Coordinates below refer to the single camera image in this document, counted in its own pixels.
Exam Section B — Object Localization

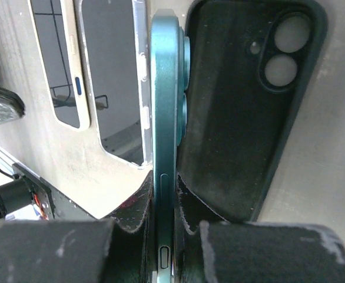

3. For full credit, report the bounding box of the clear transparent phone case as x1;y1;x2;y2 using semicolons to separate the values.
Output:
74;0;154;171

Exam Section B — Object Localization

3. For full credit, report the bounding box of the black screen smartphone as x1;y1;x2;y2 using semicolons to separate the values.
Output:
30;0;80;128
75;0;152;170

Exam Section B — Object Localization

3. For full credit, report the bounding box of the black phone case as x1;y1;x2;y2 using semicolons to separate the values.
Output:
177;1;327;222

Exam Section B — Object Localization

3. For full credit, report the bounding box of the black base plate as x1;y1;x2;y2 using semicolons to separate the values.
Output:
12;163;96;221

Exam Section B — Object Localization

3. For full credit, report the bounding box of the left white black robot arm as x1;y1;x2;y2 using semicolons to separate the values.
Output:
0;87;34;219

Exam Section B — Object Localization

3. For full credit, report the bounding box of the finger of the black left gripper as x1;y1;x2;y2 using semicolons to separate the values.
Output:
0;87;25;124

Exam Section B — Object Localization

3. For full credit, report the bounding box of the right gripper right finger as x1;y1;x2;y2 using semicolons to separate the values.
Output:
174;177;345;282

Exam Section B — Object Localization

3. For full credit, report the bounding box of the teal phone case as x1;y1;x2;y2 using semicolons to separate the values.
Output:
150;9;191;282

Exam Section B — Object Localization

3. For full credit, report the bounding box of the beige phone case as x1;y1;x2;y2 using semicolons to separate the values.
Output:
28;1;91;131

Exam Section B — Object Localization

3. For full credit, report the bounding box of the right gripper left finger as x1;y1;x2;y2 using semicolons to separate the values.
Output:
0;173;153;282

